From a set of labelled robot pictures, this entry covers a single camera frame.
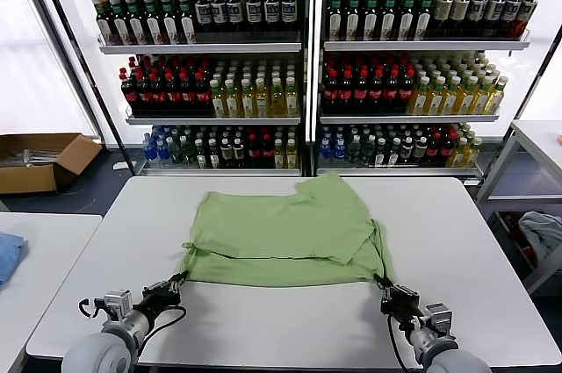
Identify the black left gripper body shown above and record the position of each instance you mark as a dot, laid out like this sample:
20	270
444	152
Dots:
158	303

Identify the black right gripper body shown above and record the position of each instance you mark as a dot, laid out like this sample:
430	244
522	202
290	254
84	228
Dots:
401	308

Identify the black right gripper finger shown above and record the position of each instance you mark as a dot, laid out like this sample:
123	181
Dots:
383	286
404	291

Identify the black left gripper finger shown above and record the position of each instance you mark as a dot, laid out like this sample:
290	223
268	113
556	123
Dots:
177	284
160	285

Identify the green t-shirt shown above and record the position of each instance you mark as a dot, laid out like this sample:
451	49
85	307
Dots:
281	232

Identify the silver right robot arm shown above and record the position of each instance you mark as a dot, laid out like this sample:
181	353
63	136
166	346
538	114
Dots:
452	362

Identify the white paper scrap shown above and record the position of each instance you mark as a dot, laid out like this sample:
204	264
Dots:
119	166

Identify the red cloth item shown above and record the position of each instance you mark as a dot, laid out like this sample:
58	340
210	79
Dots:
528	254

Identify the small white cap dark bottle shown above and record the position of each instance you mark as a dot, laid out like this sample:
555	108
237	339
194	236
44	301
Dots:
200	155
213	155
380	153
394	153

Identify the green tinted water bottle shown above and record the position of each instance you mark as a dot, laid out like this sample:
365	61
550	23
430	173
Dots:
189	151
353	152
176	151
368	150

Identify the blue plastic water bottle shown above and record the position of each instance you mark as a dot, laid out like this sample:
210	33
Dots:
162	151
325	150
339	150
149	151

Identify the small dark bottle white label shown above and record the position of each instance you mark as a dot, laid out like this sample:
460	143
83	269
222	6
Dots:
238	152
406	148
226	152
420	148

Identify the grey storage crate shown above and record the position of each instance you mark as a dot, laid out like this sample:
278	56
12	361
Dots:
546	276

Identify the small red label cola bottle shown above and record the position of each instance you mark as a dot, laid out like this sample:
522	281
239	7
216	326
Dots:
266	151
446	147
254	151
433	147

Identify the pale grey-blue crumpled cloth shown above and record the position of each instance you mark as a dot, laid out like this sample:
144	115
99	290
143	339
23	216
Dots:
542	228

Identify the blue folded cloth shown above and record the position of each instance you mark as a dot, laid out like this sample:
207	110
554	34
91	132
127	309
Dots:
9	254

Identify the open cardboard box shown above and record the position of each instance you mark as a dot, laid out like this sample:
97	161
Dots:
26	180

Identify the clear plastic packaging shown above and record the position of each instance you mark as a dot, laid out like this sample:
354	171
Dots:
33	157

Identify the yellow juice bottle white cap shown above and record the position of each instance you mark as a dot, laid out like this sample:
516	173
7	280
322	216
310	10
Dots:
247	103
420	101
481	101
451	101
291	102
217	103
277	102
232	103
435	101
466	101
261	102
496	100

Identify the red cap cola bottle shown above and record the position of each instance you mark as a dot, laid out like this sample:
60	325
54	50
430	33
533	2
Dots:
330	93
391	93
144	94
173	94
187	94
202	94
130	94
158	94
405	93
360	93
345	93
376	93

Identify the small orange object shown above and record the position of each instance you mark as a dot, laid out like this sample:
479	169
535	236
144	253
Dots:
559	138

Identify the white metal shelf unit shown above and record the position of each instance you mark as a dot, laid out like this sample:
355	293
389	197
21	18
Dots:
197	48
417	45

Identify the black slanted pole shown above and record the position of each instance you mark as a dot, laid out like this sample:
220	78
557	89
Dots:
540	70
72	35

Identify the green cap dark tea bottle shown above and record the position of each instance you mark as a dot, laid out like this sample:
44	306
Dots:
422	21
369	22
105	24
186	21
388	22
135	23
152	22
351	22
405	22
334	22
120	23
169	22

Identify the blue label dark drink bottle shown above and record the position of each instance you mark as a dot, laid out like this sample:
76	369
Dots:
253	10
510	11
218	11
288	9
235	10
493	10
270	9
476	9
202	11

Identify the beige label dark drink bottle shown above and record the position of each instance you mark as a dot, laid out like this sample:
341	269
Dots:
442	9
458	9

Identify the white cap red drink bottle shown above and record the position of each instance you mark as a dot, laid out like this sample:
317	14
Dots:
526	13

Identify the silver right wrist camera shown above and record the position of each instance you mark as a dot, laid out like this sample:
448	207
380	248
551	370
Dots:
439	316

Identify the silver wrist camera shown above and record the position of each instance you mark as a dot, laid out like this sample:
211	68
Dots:
439	316
117	303

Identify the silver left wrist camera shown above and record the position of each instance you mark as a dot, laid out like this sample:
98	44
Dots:
117	303

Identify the grey metal frame table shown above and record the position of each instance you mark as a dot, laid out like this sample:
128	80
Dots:
538	134

